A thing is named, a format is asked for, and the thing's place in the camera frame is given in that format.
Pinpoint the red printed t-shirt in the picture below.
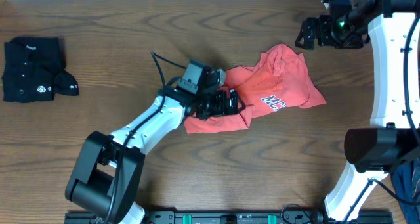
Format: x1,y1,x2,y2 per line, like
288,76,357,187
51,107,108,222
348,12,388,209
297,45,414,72
184,44,326,134

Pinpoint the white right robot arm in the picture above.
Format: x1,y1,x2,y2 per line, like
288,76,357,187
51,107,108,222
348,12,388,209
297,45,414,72
295,0,419,223

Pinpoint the dark blue garment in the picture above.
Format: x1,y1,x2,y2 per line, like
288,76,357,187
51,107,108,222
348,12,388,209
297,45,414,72
391,158,419,224

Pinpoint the folded black polo shirt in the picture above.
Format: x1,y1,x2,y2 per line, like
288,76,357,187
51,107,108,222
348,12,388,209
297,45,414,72
1,37,79,103

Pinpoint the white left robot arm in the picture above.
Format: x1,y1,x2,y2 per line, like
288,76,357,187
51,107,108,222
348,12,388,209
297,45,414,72
65,85,245,224

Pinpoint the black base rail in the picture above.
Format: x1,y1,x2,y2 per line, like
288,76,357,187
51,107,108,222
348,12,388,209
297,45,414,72
64,209,394,224

